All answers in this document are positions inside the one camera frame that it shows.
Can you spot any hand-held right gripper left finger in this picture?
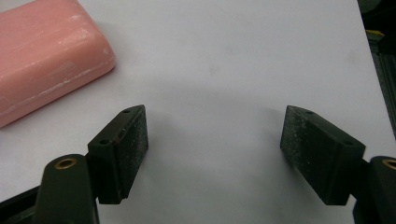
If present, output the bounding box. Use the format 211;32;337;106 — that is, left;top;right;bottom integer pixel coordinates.
87;104;149;205

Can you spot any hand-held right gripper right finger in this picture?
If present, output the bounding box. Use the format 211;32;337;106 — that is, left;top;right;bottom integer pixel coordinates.
279;105;367;206

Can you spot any pink soap bar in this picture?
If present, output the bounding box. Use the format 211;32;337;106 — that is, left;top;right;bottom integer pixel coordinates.
0;0;117;129

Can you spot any dark metal stand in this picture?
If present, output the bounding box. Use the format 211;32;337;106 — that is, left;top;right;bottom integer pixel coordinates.
357;0;396;139

